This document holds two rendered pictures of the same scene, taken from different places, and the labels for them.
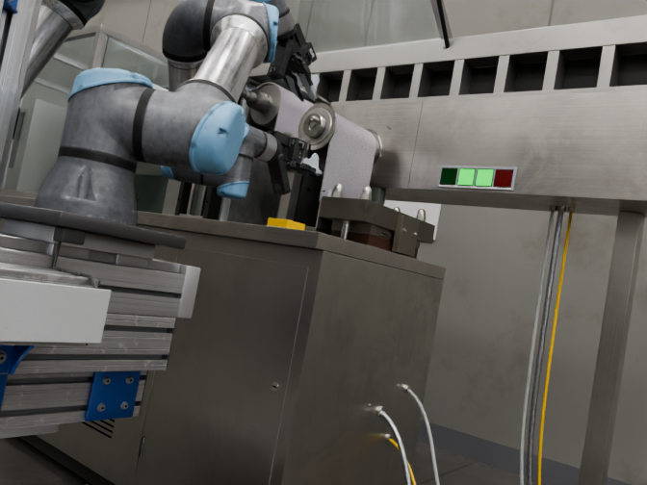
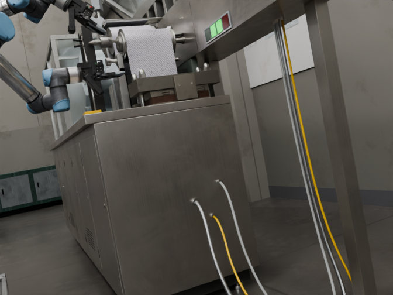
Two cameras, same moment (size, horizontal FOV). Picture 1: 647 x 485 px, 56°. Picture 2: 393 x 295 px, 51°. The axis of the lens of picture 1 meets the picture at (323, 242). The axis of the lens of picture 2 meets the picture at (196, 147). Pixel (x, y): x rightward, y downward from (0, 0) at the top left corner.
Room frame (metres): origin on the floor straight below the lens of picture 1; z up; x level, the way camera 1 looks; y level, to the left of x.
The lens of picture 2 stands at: (0.18, -1.13, 0.73)
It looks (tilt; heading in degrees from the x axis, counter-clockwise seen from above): 1 degrees down; 29
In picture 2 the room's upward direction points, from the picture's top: 10 degrees counter-clockwise
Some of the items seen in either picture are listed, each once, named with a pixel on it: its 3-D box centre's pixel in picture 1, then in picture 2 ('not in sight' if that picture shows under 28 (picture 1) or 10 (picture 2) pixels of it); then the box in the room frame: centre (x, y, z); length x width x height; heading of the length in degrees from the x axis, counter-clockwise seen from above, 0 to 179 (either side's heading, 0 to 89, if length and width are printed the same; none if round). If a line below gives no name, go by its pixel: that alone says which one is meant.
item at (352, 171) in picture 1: (347, 180); (153, 67); (1.90, -0.04, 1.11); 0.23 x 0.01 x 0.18; 141
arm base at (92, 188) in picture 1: (92, 188); not in sight; (0.95, 0.37, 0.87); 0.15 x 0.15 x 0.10
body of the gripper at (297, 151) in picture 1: (283, 152); (91, 71); (1.66, 0.15, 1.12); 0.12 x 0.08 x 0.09; 141
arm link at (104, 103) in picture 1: (112, 115); not in sight; (0.95, 0.36, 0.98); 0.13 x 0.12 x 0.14; 91
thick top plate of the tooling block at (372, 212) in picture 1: (380, 220); (173, 83); (1.86, -0.16, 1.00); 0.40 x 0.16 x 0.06; 141
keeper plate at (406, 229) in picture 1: (406, 236); (185, 86); (1.81, -0.24, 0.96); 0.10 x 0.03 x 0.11; 141
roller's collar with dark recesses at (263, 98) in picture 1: (259, 101); (105, 41); (1.98, 0.29, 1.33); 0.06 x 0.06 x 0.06; 51
